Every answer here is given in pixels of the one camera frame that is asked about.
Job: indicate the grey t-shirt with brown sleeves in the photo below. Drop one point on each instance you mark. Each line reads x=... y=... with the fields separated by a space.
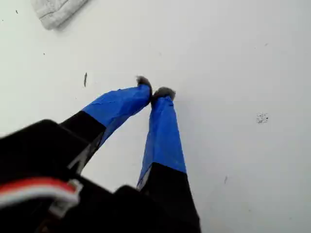
x=53 y=12

